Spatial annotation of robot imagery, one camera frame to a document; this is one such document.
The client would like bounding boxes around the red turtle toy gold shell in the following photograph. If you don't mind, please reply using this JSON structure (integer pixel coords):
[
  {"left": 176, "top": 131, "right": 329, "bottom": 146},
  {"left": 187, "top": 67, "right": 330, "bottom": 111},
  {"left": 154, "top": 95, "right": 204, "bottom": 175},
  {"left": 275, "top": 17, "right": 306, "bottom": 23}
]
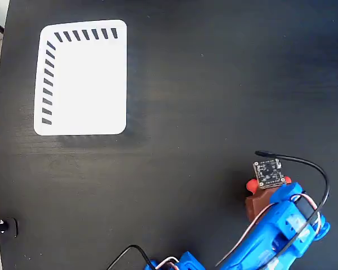
[{"left": 245, "top": 176, "right": 293, "bottom": 195}]

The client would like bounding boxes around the white rectangular tray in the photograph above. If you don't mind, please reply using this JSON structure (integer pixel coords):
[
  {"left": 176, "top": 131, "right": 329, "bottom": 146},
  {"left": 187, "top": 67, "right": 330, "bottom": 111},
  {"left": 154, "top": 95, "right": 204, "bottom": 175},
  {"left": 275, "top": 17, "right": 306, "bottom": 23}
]
[{"left": 33, "top": 19, "right": 128, "bottom": 137}]

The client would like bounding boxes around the black stand clamp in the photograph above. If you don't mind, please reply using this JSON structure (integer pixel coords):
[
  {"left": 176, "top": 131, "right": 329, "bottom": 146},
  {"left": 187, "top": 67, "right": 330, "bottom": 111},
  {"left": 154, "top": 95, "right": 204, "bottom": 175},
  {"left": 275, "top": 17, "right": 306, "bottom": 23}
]
[{"left": 0, "top": 217, "right": 19, "bottom": 239}]

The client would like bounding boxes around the white red servo wire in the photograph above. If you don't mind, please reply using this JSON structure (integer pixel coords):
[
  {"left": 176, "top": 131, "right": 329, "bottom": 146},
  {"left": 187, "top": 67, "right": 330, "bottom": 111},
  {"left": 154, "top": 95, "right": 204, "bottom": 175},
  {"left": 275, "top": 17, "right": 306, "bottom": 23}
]
[{"left": 157, "top": 193, "right": 323, "bottom": 268}]

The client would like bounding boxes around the black camera circuit board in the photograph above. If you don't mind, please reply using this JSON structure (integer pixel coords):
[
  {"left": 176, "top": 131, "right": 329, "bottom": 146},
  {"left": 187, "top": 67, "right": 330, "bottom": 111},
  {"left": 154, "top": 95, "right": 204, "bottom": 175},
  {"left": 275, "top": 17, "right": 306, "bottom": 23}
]
[{"left": 252, "top": 158, "right": 288, "bottom": 190}]

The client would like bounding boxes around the black camera cable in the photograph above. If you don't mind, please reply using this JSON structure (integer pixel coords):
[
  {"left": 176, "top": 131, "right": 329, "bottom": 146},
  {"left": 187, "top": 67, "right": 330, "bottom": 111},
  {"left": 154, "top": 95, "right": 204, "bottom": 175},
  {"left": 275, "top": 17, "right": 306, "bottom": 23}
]
[{"left": 106, "top": 150, "right": 331, "bottom": 270}]

